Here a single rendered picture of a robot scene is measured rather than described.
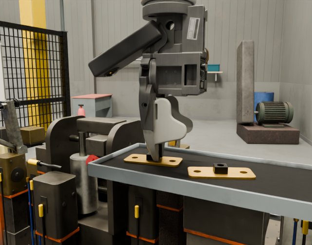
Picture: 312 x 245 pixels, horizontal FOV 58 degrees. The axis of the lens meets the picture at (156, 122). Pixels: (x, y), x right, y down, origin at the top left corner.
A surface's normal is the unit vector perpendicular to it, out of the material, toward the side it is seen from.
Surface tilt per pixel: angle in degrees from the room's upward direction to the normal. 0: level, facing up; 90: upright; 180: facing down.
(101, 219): 0
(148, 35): 90
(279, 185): 0
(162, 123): 89
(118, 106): 90
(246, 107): 79
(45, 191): 90
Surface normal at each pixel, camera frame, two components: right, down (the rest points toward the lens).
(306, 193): 0.00, -0.99
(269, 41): -0.20, 0.16
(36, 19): 0.89, 0.07
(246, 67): -0.07, -0.04
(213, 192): -0.46, 0.15
